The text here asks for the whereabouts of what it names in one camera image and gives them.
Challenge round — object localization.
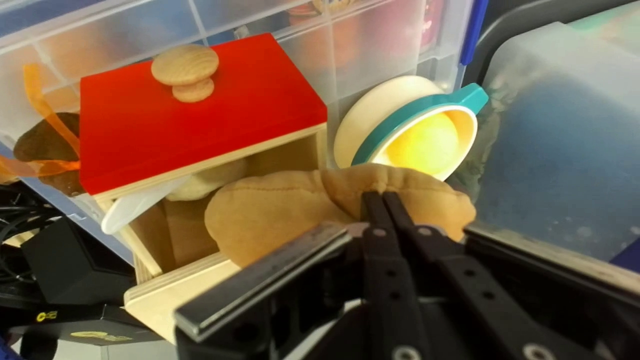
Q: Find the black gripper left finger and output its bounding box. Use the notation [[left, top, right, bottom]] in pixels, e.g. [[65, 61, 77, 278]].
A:
[[362, 190, 429, 360]]

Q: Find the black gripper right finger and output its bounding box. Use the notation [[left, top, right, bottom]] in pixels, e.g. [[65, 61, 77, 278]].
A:
[[384, 193, 583, 360]]

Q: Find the brown bread plushy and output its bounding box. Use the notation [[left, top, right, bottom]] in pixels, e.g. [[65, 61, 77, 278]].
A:
[[202, 164, 478, 269]]

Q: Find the red-fronted wooden drawer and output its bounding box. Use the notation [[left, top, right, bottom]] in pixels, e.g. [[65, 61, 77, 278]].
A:
[[79, 33, 331, 283]]

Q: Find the silver metal bar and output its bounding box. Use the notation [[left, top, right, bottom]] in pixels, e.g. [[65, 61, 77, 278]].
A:
[[172, 223, 357, 345]]

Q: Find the wooden cup teal rim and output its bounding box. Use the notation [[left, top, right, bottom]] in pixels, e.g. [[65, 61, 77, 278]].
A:
[[332, 74, 490, 185]]

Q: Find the large clear bin grey lid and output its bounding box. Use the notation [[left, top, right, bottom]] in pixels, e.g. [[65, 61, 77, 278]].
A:
[[459, 0, 640, 297]]

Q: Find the wooden box casing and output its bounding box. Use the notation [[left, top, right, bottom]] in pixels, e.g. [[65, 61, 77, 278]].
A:
[[123, 252, 243, 347]]

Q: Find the clear container blue latch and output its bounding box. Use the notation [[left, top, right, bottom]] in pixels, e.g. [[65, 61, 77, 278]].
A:
[[0, 0, 492, 202]]

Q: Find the brown plush toy orange ribbon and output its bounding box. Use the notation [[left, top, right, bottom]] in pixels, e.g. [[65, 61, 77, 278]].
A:
[[0, 63, 87, 198]]

